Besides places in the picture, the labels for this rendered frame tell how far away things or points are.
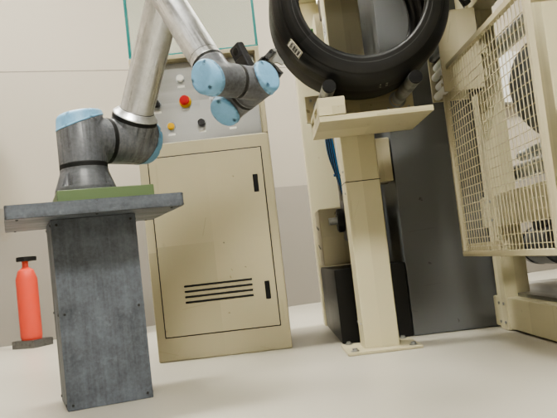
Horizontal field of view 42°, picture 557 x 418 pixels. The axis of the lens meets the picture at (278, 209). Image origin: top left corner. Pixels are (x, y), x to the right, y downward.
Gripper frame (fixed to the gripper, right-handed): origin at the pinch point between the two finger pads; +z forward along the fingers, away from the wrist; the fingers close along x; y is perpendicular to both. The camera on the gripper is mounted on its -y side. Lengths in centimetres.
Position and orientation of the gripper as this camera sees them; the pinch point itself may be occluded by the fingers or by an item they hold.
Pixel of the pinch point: (272, 51)
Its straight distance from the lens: 233.6
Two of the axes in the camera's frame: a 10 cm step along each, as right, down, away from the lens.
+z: 4.1, -5.9, 7.0
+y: 7.3, 6.7, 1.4
